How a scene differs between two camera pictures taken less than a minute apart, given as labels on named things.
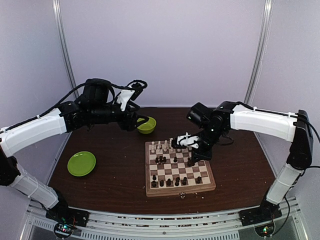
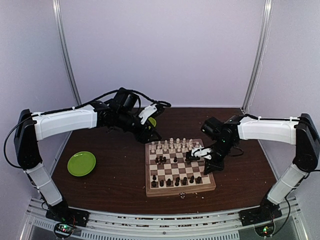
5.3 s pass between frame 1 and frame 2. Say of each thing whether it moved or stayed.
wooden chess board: stayed
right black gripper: moved
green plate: stayed
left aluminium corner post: stayed
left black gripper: moved
